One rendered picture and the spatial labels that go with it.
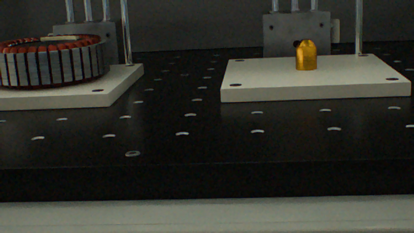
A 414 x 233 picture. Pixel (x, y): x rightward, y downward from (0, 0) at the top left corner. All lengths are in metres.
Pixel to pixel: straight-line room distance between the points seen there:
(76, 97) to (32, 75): 0.05
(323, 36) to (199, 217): 0.38
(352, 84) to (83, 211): 0.24
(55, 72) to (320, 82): 0.23
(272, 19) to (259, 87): 0.20
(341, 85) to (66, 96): 0.22
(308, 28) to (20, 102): 0.32
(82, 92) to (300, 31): 0.27
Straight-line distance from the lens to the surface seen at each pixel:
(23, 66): 0.51
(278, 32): 0.64
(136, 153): 0.34
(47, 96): 0.49
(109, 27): 0.66
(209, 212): 0.31
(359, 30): 0.60
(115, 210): 0.32
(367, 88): 0.46
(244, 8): 0.77
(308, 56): 0.52
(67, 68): 0.51
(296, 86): 0.45
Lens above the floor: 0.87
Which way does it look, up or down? 15 degrees down
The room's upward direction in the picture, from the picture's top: 3 degrees counter-clockwise
